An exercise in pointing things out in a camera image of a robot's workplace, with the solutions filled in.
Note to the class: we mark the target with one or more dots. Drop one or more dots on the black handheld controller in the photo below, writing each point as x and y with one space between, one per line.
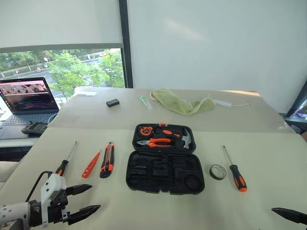
36 128

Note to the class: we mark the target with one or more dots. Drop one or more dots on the beige cushion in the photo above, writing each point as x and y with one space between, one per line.
7 171

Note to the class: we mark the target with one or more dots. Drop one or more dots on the black electrical tape roll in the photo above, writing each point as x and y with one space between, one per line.
211 172

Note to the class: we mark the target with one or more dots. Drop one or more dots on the stubby orange black screwdriver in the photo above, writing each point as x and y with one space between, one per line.
168 131

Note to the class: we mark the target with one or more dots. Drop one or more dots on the white roller blind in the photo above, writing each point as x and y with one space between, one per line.
60 21

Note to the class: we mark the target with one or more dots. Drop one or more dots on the black laptop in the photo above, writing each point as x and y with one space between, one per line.
26 95

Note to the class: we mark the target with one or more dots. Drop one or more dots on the large black orange screwdriver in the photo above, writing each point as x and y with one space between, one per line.
237 177

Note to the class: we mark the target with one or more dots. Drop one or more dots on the small black box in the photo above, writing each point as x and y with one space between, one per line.
112 102

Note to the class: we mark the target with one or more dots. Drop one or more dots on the dark window frame post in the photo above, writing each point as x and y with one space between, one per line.
124 43

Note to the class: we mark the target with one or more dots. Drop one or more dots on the white side desk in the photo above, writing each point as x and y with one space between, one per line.
14 142

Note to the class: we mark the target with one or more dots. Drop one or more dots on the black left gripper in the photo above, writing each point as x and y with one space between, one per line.
57 201

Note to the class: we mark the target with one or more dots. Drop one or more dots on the steel claw hammer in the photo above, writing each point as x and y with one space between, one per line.
186 139

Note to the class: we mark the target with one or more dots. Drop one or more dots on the clear tube with green cap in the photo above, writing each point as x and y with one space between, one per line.
144 99

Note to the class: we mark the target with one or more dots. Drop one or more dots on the black tool case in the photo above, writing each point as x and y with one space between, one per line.
165 172

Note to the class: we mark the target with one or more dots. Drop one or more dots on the green towel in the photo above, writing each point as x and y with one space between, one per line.
172 100

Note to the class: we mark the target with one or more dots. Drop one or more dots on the small black orange screwdriver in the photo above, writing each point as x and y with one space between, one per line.
62 166

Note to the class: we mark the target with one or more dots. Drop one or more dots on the orange black utility knife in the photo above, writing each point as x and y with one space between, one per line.
108 160

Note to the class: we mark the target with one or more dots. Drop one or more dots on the orange black tape measure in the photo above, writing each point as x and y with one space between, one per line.
145 131

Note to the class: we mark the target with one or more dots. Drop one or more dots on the orange test pen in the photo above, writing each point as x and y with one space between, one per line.
90 166

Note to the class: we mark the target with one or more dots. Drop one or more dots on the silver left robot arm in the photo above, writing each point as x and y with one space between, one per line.
14 212

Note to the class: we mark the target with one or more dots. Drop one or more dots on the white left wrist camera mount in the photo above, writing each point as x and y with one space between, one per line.
51 183

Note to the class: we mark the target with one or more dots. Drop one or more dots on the beige table cover sheet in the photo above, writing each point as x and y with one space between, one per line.
153 210
96 117

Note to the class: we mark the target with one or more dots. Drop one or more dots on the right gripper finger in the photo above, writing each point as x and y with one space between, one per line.
292 215

